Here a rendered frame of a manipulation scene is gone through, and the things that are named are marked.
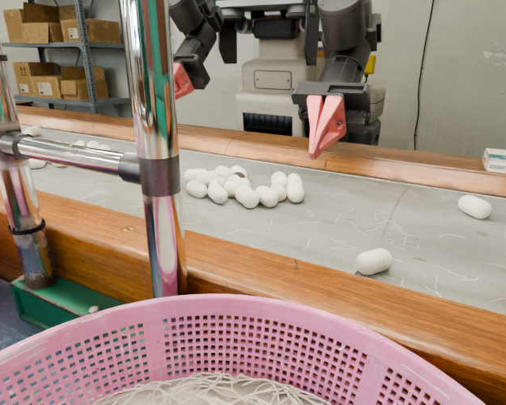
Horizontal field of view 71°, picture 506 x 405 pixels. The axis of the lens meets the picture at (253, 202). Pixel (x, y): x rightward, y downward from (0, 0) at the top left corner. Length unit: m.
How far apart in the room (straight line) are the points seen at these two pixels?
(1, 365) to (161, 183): 0.11
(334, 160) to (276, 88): 0.58
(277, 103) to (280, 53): 0.15
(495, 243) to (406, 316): 0.20
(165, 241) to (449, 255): 0.25
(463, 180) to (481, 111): 1.91
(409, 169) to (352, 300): 0.35
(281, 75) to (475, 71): 1.53
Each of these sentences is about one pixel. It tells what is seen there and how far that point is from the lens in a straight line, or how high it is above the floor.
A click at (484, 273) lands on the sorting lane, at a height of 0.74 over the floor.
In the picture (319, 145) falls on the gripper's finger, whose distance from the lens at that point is 0.47.
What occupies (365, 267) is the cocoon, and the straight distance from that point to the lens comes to 0.30.
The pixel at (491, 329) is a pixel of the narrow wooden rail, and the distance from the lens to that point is 0.25.
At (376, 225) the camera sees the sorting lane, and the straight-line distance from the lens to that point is 0.40.
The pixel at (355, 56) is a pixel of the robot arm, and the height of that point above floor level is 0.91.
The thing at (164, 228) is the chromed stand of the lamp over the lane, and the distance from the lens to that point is 0.21.
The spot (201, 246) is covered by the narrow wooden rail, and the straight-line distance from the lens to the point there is 0.28.
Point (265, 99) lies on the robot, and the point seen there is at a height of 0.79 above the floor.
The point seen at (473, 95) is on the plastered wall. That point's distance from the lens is 2.45.
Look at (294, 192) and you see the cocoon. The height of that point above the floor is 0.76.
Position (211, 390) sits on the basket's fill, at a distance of 0.23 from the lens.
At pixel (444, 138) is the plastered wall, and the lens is 2.48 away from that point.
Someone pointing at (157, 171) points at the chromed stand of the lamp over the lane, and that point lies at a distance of 0.20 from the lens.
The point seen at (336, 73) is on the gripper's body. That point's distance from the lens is 0.52.
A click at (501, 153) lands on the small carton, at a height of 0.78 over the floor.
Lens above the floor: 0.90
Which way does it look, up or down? 22 degrees down
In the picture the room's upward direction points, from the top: 1 degrees clockwise
